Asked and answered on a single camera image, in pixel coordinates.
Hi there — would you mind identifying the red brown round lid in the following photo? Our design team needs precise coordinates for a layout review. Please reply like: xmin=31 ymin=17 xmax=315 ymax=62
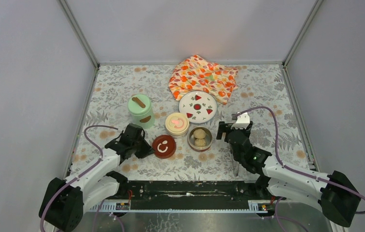
xmin=152 ymin=135 xmax=176 ymax=159

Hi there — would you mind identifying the green container cup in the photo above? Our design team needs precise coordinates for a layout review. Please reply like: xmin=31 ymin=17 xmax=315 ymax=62
xmin=132 ymin=110 xmax=155 ymax=130

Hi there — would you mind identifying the cream lid pink handle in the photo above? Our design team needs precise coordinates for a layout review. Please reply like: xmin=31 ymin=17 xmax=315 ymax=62
xmin=165 ymin=113 xmax=190 ymax=138

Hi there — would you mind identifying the green lid brown handle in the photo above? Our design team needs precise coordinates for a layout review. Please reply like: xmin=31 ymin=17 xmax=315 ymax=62
xmin=128 ymin=94 xmax=152 ymax=116

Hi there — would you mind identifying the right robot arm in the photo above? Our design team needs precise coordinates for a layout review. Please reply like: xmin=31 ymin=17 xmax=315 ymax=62
xmin=216 ymin=121 xmax=360 ymax=227

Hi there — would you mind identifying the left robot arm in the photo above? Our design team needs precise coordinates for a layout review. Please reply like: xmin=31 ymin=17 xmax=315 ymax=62
xmin=39 ymin=123 xmax=154 ymax=232

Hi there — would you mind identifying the white plate blue rim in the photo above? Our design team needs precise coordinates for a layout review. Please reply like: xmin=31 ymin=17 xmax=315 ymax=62
xmin=178 ymin=91 xmax=218 ymax=124

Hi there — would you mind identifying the floral tablecloth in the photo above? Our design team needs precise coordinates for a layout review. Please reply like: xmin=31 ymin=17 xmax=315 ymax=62
xmin=71 ymin=64 xmax=309 ymax=181

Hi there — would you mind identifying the floral orange cloth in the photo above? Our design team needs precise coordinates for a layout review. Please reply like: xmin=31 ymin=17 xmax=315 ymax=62
xmin=168 ymin=55 xmax=238 ymax=105

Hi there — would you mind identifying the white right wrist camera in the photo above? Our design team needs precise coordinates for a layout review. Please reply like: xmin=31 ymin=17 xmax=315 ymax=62
xmin=231 ymin=112 xmax=252 ymax=130

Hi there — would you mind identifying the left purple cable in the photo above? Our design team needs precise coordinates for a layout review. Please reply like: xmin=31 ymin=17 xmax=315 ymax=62
xmin=40 ymin=125 xmax=119 ymax=232

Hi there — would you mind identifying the purple cable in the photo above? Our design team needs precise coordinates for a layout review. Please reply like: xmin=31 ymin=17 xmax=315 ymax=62
xmin=40 ymin=125 xmax=119 ymax=232
xmin=232 ymin=106 xmax=365 ymax=232

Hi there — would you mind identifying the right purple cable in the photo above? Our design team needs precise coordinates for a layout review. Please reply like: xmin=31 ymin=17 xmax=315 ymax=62
xmin=232 ymin=106 xmax=365 ymax=232

